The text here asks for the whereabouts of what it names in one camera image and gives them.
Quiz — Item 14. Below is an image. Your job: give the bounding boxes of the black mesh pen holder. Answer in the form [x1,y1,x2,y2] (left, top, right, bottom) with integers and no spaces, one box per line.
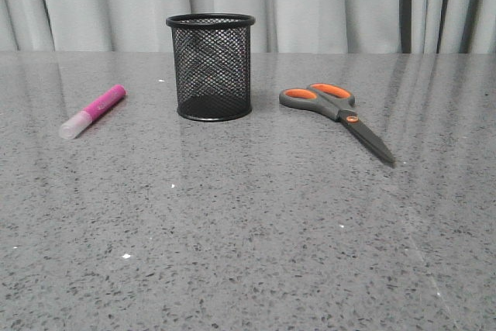
[166,13,255,122]

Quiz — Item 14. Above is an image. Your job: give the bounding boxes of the pink highlighter pen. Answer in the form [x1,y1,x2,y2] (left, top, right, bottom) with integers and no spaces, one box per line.
[59,84,126,140]

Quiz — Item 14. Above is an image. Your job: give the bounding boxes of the grey curtain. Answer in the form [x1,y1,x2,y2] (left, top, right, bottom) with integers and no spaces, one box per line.
[1,0,495,53]

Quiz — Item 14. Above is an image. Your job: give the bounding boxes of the grey orange scissors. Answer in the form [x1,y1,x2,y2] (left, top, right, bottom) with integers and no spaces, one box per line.
[279,83,395,167]

